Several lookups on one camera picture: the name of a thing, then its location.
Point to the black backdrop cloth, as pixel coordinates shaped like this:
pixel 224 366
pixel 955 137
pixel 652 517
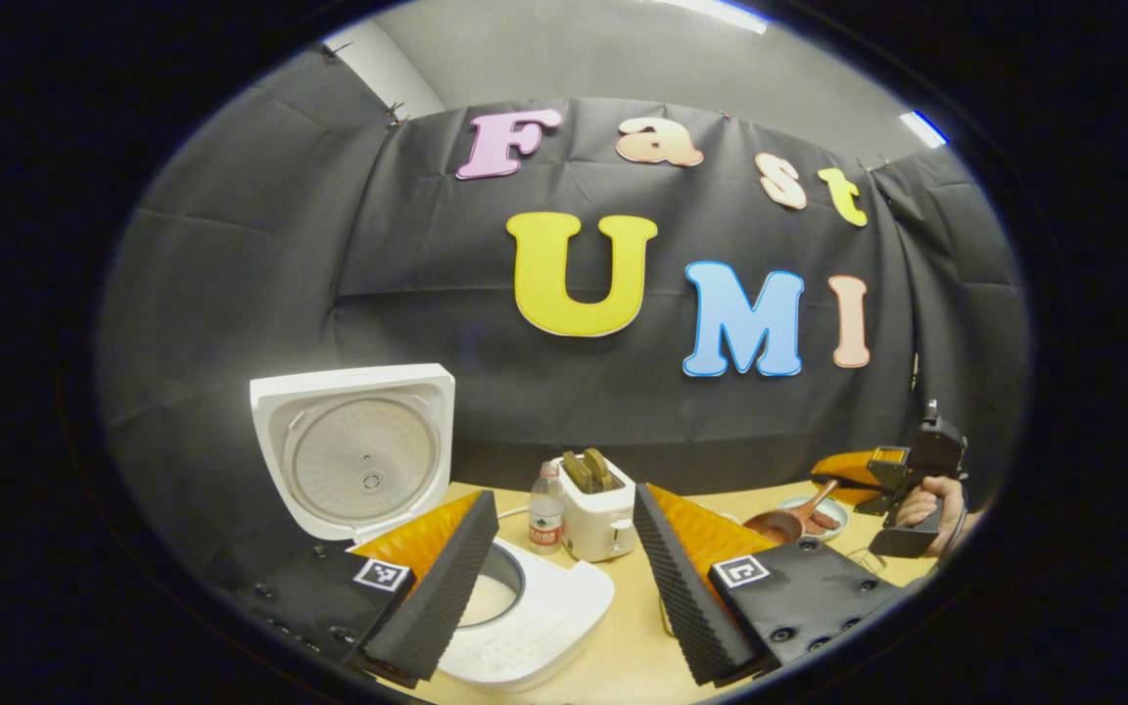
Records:
pixel 329 294

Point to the brown meat piece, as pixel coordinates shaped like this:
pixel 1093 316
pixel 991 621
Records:
pixel 823 521

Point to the pale green plate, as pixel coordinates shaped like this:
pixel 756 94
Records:
pixel 836 531

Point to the brown wooden spoon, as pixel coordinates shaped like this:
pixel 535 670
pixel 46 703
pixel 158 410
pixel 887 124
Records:
pixel 775 527

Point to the small ceiling light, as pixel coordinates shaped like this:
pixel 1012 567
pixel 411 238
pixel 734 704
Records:
pixel 923 128

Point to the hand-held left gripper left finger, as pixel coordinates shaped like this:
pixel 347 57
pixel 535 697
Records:
pixel 442 587

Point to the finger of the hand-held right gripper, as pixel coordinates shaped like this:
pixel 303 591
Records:
pixel 853 468

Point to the white toaster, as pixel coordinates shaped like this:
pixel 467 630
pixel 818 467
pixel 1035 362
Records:
pixel 593 524

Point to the brown bread slice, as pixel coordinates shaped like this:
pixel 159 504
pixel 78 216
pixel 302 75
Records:
pixel 598 468
pixel 577 470

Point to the large ceiling light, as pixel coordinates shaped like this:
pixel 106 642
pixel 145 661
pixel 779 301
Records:
pixel 716 12

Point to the clear plastic water bottle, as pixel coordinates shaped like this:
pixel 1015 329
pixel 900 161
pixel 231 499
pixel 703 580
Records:
pixel 545 519

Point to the white rice cooker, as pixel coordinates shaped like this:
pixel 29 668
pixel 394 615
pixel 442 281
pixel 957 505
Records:
pixel 349 387

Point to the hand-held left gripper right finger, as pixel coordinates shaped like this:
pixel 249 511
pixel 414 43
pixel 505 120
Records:
pixel 681 587

